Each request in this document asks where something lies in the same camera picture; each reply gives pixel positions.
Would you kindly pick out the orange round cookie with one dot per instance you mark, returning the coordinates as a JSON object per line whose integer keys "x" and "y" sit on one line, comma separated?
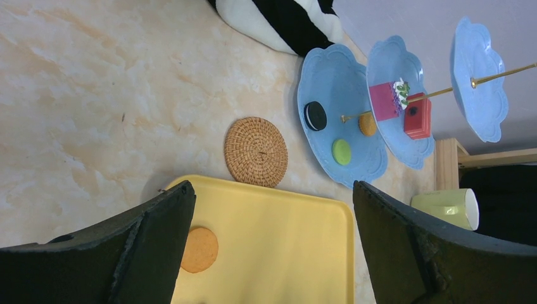
{"x": 201, "y": 250}
{"x": 367, "y": 125}

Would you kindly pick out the left woven round coaster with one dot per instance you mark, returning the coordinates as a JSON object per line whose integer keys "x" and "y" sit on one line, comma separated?
{"x": 255, "y": 152}

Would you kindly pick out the black macaron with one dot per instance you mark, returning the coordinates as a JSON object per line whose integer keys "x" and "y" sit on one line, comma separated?
{"x": 315, "y": 116}

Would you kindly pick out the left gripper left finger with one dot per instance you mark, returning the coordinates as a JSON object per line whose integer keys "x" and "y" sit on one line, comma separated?
{"x": 132, "y": 257}

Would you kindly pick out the black white striped cloth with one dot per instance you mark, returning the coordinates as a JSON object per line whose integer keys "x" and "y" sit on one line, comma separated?
{"x": 289, "y": 26}

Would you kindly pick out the red striped cake slice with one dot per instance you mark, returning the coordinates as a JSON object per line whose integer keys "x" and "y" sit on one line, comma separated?
{"x": 417, "y": 119}

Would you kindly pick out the purple triangular cake slice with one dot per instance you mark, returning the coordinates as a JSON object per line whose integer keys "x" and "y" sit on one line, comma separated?
{"x": 389, "y": 100}

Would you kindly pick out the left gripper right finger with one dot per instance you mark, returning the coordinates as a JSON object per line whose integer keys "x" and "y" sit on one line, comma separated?
{"x": 413, "y": 257}

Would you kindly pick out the green mug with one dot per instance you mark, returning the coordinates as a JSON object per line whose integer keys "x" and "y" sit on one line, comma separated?
{"x": 456, "y": 206}

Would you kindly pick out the yellow plastic tray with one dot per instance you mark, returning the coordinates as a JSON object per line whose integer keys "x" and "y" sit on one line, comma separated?
{"x": 274, "y": 246}

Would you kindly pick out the blue three-tier cake stand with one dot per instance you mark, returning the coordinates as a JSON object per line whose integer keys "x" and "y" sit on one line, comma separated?
{"x": 333, "y": 77}

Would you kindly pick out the green macaron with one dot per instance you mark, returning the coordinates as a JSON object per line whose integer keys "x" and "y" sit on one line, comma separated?
{"x": 341, "y": 152}

